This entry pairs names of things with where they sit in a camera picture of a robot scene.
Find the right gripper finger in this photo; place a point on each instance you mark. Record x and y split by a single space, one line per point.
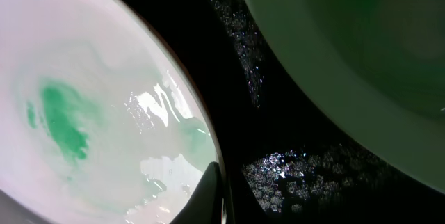
205 205

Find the mint green plate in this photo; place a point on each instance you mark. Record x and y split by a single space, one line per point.
374 67
99 123

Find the round black tray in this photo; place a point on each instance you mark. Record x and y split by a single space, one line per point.
286 161

